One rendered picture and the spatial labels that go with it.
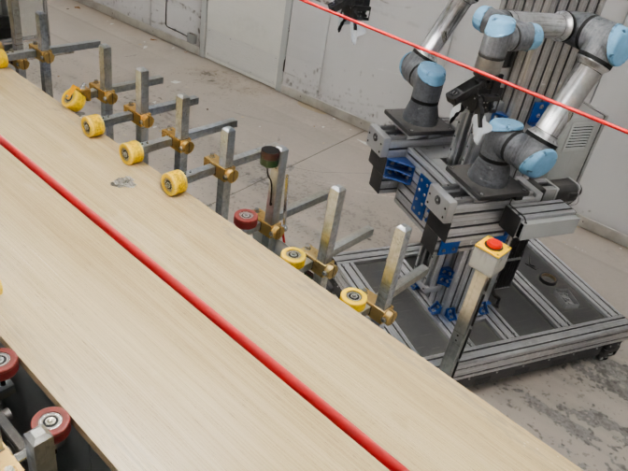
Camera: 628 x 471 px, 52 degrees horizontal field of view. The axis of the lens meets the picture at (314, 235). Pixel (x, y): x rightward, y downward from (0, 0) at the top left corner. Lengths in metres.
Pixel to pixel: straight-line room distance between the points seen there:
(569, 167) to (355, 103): 2.61
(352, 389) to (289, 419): 0.19
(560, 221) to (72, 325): 1.71
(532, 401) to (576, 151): 1.14
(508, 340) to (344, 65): 2.81
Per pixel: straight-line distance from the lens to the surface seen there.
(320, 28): 5.20
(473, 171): 2.39
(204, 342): 1.69
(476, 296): 1.76
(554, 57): 2.54
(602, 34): 2.26
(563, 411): 3.19
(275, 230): 2.18
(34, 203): 2.22
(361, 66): 5.03
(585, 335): 3.27
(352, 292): 1.91
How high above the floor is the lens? 2.08
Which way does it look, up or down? 34 degrees down
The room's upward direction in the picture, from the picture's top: 10 degrees clockwise
